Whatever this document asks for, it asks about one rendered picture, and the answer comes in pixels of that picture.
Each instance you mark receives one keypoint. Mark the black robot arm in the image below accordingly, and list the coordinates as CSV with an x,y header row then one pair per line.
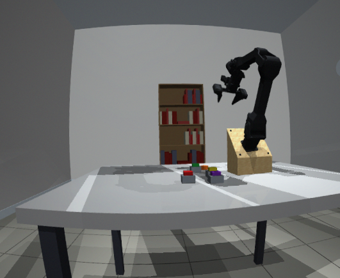
x,y
268,66

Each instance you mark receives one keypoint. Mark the yellow button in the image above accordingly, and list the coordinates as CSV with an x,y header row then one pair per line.
x,y
209,170

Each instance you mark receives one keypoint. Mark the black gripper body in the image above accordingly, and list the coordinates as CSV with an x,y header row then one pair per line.
x,y
232,87

